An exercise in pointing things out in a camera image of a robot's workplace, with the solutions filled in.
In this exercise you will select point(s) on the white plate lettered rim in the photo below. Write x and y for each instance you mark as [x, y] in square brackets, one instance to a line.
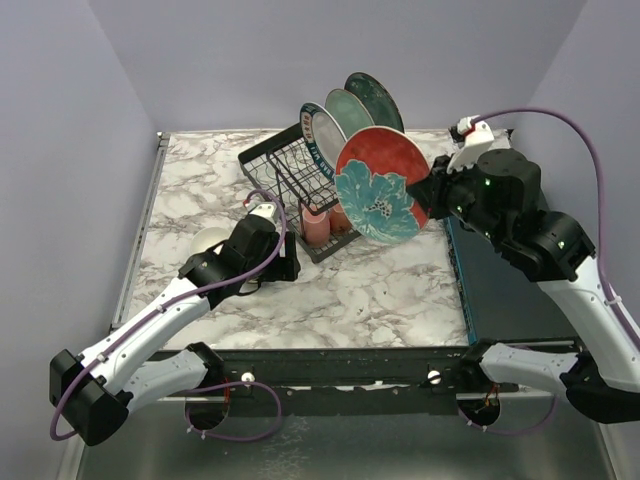
[323, 137]

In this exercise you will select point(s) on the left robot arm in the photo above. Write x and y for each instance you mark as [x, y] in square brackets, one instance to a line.
[96, 390]

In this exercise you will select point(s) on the pink printed coffee mug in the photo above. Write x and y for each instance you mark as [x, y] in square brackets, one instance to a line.
[339, 223]

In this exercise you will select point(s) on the plain pink mug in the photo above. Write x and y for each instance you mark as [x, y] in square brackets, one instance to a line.
[315, 227]

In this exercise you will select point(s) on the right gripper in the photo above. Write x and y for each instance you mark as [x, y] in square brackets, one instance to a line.
[430, 190]

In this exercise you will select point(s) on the left aluminium rail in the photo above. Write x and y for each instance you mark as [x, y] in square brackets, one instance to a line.
[124, 298]

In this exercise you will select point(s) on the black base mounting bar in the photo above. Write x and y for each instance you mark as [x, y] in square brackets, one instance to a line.
[353, 381]

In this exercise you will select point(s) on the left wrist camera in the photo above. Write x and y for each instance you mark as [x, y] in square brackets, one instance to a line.
[265, 210]

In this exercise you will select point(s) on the blue network switch box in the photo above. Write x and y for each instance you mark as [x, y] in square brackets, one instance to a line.
[498, 301]

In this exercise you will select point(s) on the white small bowl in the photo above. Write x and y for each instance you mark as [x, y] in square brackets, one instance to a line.
[207, 238]

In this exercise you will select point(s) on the light blue floral plate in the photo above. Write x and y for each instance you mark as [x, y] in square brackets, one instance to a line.
[349, 112]

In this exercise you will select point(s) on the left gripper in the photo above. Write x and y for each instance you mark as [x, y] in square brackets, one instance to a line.
[285, 268]

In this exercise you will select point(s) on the blue ceramic plate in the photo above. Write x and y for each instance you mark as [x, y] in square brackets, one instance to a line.
[376, 99]

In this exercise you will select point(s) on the red plate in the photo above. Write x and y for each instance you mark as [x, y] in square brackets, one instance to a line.
[373, 171]

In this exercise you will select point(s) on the black wire dish rack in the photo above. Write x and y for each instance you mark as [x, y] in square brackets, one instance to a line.
[283, 166]

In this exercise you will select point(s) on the dark bowl cream inside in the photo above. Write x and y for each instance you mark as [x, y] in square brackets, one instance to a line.
[250, 287]

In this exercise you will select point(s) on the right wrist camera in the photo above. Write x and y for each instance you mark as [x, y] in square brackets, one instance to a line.
[474, 137]

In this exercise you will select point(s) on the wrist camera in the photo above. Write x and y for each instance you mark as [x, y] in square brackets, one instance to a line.
[474, 137]
[265, 210]

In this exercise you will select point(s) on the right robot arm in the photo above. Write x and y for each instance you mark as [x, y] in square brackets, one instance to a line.
[498, 198]

